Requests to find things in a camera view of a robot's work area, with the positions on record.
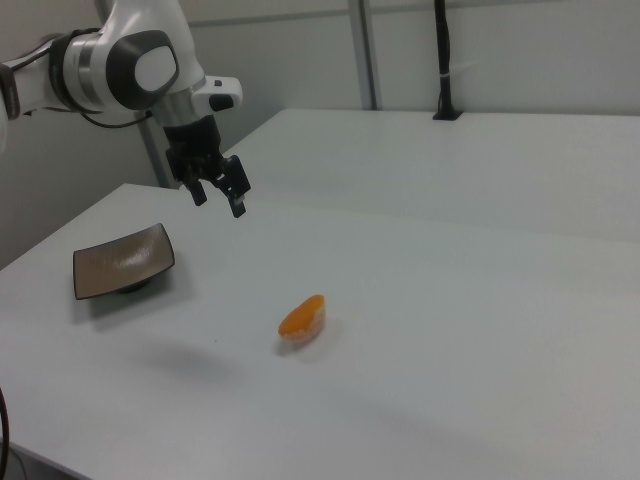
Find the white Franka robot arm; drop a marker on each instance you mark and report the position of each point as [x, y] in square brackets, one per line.
[120, 60]

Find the orange topped bread piece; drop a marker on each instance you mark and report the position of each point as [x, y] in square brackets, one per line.
[302, 320]

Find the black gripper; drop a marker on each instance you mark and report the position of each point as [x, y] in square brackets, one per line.
[194, 140]

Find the black pole with base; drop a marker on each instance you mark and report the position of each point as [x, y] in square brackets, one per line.
[443, 50]

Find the grey partition frame post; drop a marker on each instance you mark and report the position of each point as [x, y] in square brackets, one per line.
[362, 55]
[159, 155]

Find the brown square ceramic plate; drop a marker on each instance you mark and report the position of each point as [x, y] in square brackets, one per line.
[120, 262]

